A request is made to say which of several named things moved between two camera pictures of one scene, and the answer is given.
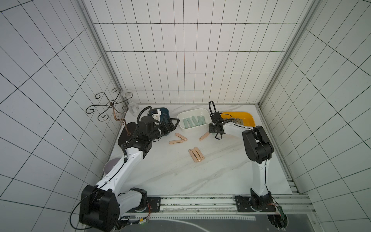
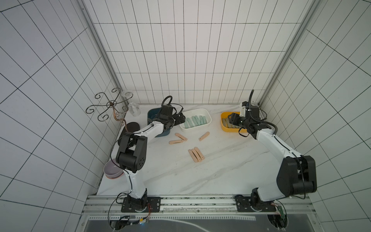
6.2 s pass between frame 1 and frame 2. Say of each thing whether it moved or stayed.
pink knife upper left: stayed
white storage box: stayed
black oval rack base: stayed
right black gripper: moved
